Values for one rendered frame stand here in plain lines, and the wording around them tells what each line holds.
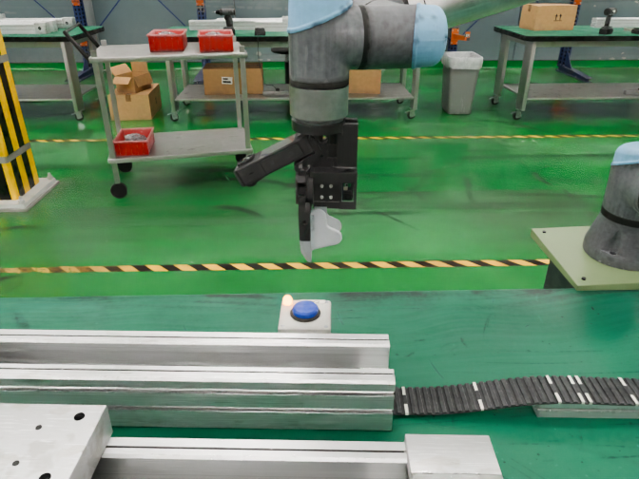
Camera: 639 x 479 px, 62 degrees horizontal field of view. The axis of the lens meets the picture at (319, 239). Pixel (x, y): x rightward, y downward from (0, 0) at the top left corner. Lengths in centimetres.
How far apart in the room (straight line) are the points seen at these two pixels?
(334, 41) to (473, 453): 48
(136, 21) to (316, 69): 775
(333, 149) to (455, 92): 490
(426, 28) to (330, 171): 21
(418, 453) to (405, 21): 49
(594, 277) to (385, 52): 66
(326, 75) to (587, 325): 62
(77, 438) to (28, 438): 5
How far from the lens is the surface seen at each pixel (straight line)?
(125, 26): 842
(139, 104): 552
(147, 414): 76
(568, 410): 83
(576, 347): 96
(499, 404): 78
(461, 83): 557
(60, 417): 64
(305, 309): 83
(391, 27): 68
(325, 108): 67
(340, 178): 70
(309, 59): 66
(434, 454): 60
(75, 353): 83
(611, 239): 119
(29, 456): 62
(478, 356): 89
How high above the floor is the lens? 132
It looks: 27 degrees down
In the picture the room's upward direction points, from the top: straight up
